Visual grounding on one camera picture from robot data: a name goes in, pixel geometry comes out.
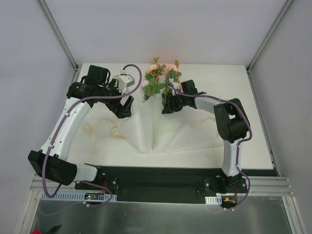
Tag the left aluminium frame post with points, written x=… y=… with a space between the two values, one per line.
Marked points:
x=57 y=33

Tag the red object at bottom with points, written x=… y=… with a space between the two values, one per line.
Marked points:
x=36 y=231

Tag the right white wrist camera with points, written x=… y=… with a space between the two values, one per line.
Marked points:
x=175 y=86

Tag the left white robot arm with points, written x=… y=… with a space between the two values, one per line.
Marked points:
x=50 y=161

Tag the pink flowers with green leaves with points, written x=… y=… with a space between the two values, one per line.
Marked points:
x=155 y=79

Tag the white wrapping paper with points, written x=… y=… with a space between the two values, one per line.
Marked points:
x=149 y=112

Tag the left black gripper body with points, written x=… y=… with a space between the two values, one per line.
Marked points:
x=117 y=107

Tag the left white cable duct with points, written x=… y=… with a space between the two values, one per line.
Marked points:
x=81 y=196

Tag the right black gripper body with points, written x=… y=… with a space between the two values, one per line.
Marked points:
x=176 y=102

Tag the aluminium frame post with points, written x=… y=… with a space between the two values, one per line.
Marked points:
x=57 y=33
x=270 y=33

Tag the cream ribbon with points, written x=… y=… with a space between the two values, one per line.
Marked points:
x=107 y=124

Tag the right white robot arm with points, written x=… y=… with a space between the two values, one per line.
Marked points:
x=231 y=120

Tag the white cable duct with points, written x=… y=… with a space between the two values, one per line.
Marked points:
x=213 y=200
x=81 y=196

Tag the black object at bottom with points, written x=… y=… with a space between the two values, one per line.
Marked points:
x=54 y=229

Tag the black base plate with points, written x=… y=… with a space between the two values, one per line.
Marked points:
x=165 y=185

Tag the right white cable duct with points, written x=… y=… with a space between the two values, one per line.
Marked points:
x=213 y=200

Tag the right aluminium frame post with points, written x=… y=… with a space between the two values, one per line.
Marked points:
x=270 y=33

